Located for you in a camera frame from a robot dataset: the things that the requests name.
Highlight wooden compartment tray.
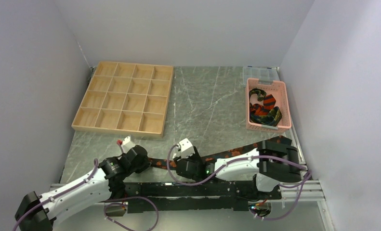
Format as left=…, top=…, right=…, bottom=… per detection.
left=72, top=61, right=174, bottom=138

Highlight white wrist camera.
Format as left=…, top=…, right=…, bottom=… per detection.
left=117, top=136, right=136, bottom=154
left=173, top=138, right=196, bottom=159

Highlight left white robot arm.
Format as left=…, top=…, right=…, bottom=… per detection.
left=13, top=145, right=150, bottom=231

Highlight clear plastic organizer box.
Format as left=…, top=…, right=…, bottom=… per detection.
left=242, top=66, right=279, bottom=86

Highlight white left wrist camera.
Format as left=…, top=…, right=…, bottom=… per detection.
left=117, top=136, right=136, bottom=154

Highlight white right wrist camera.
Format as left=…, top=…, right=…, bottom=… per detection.
left=173, top=138, right=196, bottom=159

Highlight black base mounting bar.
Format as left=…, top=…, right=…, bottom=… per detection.
left=105, top=180, right=282, bottom=213

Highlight aluminium frame rail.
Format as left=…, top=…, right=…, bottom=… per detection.
left=45, top=180, right=326, bottom=206

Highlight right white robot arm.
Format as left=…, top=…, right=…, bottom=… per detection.
left=167, top=139, right=307, bottom=200

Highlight black tie orange flowers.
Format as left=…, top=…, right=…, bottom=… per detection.
left=148, top=135, right=292, bottom=169

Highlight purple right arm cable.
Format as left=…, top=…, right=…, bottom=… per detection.
left=166, top=144, right=313, bottom=221

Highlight pink perforated plastic basket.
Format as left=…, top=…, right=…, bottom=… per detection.
left=245, top=78, right=291, bottom=133

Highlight red striped tie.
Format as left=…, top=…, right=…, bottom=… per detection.
left=250, top=94, right=276, bottom=125

